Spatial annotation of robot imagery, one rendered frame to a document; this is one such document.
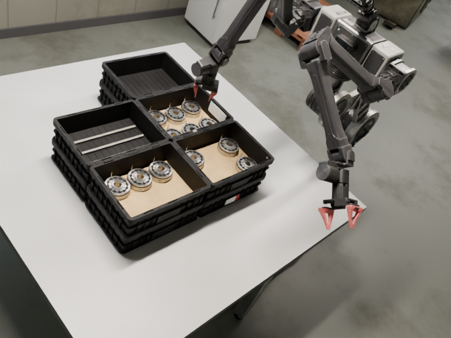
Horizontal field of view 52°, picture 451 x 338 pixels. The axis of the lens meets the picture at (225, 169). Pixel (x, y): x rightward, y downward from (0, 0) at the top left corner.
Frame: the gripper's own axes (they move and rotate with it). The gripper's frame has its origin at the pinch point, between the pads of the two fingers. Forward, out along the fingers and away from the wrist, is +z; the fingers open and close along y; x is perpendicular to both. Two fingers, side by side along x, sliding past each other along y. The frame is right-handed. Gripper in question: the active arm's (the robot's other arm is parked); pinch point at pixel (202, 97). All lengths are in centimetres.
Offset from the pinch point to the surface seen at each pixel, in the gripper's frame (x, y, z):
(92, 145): -25, -40, 23
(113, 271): -75, -16, 36
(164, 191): -40.2, -5.4, 23.2
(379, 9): 476, 231, 101
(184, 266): -65, 10, 36
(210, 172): -21.1, 12.6, 23.4
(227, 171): -17.5, 20.7, 23.4
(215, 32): 237, 9, 89
